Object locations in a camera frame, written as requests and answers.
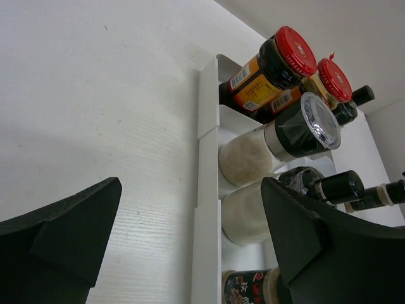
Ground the small black-lid spice jar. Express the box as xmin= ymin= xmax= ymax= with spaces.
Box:
xmin=221 ymin=267 xmax=293 ymax=304
xmin=344 ymin=179 xmax=404 ymax=213

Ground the white plastic organizer tray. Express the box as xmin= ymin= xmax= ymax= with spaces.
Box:
xmin=191 ymin=54 xmax=389 ymax=303

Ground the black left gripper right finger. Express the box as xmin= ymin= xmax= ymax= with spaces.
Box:
xmin=261 ymin=177 xmax=404 ymax=303

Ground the red-lid sauce jar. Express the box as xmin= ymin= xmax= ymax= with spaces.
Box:
xmin=219 ymin=26 xmax=317 ymax=115
xmin=250 ymin=53 xmax=352 ymax=124

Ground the black-top brown chunk grinder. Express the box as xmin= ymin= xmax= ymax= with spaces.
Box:
xmin=332 ymin=85 xmax=375 ymax=127

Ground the black-top white powder grinder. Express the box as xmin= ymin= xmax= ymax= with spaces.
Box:
xmin=221 ymin=167 xmax=365 ymax=246

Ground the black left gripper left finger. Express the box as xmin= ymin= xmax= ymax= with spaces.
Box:
xmin=1 ymin=177 xmax=122 ymax=303

